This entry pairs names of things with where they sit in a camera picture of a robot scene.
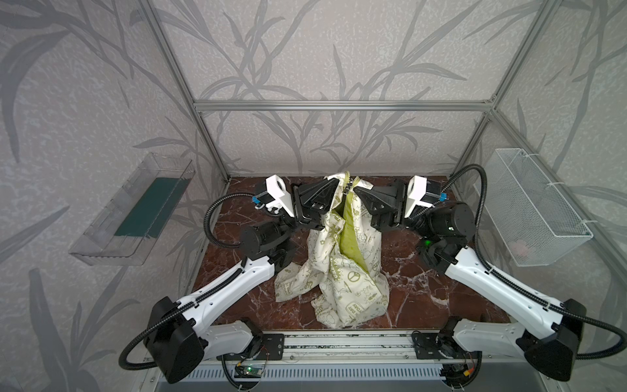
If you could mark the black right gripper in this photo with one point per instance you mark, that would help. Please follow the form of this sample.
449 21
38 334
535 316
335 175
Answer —
398 200

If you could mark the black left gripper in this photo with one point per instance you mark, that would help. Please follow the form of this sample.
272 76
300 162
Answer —
300 200

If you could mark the white green printed jacket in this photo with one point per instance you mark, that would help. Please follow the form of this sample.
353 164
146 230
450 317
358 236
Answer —
343 261

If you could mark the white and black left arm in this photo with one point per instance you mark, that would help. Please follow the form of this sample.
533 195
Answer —
181 334

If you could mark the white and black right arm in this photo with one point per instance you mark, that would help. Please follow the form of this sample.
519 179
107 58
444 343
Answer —
546 332

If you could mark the pink object in basket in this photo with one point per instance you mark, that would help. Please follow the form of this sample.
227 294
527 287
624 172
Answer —
519 249

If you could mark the green circuit board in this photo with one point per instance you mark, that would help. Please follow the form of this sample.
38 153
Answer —
249 370

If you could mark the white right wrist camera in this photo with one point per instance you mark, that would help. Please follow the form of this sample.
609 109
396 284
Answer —
424 193

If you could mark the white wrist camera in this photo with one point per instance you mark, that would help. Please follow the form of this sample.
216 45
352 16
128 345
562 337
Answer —
273 196
424 193

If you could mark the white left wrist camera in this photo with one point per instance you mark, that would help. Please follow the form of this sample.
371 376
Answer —
273 196

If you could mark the white wire mesh basket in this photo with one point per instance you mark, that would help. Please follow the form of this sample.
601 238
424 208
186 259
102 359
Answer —
523 203

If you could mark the aluminium enclosure frame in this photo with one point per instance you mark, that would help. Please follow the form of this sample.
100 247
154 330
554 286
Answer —
404 88

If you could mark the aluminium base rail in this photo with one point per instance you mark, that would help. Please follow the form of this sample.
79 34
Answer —
378 359

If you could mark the right wired connector board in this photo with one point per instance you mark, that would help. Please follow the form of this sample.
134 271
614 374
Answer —
458 376

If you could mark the clear plastic wall tray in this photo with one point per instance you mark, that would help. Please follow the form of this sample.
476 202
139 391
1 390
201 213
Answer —
126 230

